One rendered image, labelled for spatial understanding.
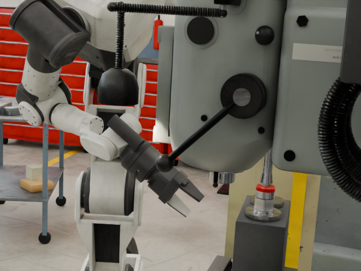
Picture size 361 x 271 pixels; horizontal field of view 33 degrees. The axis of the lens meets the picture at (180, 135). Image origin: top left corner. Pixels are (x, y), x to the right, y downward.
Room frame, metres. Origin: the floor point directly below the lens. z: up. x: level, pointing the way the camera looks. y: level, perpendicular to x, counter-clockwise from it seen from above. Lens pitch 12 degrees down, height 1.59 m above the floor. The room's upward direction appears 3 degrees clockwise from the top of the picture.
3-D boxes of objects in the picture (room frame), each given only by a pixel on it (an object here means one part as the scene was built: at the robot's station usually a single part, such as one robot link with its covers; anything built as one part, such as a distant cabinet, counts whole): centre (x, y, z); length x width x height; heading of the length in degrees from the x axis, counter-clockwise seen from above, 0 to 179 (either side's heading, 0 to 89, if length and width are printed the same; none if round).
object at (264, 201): (1.43, -0.22, 1.13); 0.05 x 0.05 x 0.06
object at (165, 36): (1.10, 0.03, 1.45); 0.04 x 0.04 x 0.21; 74
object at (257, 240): (1.48, -0.23, 1.00); 0.22 x 0.12 x 0.20; 167
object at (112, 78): (1.06, 0.11, 1.44); 0.07 x 0.07 x 0.06
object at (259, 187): (1.43, -0.22, 1.16); 0.05 x 0.05 x 0.01
